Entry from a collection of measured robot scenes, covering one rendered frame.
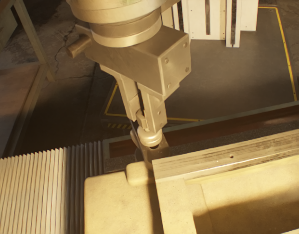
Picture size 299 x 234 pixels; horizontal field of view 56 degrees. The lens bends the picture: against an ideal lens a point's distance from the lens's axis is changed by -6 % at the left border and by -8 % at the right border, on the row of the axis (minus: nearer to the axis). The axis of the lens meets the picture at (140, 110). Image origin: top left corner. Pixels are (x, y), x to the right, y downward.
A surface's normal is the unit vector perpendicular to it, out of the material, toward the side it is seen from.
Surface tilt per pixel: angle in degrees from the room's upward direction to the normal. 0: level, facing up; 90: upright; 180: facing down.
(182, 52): 90
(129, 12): 90
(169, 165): 0
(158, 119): 90
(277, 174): 0
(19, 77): 0
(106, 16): 90
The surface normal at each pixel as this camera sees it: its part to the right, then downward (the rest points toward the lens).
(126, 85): 0.73, 0.41
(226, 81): -0.16, -0.67
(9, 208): 0.79, -0.49
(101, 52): -0.67, 0.61
